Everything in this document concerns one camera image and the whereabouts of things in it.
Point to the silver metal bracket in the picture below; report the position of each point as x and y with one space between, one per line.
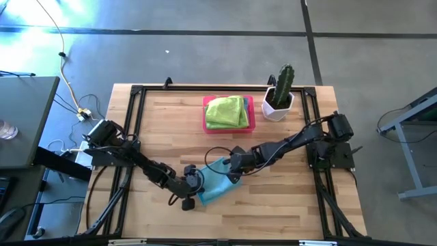
126 242
317 243

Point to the light blue microfiber towel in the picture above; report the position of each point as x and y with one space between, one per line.
246 102

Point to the white power box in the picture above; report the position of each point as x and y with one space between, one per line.
81 155

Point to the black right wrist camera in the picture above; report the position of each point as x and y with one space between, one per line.
238 150

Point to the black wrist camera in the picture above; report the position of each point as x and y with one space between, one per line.
188 204
238 150

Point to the black desk crossbar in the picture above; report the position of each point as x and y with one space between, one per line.
61 164

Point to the white power plugs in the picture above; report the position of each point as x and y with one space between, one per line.
83 114

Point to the black computer mouse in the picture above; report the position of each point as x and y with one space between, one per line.
10 220

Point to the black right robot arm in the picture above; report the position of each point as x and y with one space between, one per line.
300 136

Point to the grey desk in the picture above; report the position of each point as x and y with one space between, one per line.
24 119

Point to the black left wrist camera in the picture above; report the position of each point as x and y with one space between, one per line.
188 204

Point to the black aluminium table frame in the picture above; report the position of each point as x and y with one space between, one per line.
177 89

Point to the green microfiber towel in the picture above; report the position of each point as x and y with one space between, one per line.
225 109
244 121

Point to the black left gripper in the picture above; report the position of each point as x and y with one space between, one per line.
186 184

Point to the grey metal table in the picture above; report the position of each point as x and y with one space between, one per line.
409 112

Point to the green cactus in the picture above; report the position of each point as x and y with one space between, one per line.
284 83

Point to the pink translucent plastic bin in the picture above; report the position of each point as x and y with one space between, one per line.
253 118

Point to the dark teal microfiber towel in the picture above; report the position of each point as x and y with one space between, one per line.
218 186

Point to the clear drinking glass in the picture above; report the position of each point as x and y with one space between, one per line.
7 130

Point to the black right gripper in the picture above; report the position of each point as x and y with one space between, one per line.
244 161

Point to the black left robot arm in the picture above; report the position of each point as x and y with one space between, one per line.
150 169

